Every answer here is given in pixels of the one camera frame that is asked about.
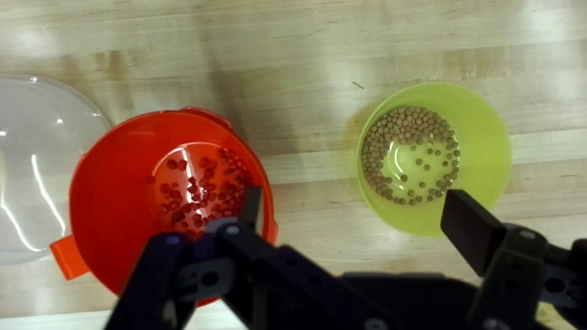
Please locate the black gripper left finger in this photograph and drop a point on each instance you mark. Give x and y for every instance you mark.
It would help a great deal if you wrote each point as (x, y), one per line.
(264, 287)

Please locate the orange plastic bowl with handle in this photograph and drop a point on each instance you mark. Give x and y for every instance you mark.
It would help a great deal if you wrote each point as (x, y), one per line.
(162, 171)

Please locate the small green plastic bowl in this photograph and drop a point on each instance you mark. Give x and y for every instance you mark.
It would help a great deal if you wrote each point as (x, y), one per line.
(422, 142)

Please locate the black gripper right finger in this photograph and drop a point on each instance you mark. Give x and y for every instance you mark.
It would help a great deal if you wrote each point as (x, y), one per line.
(519, 269)

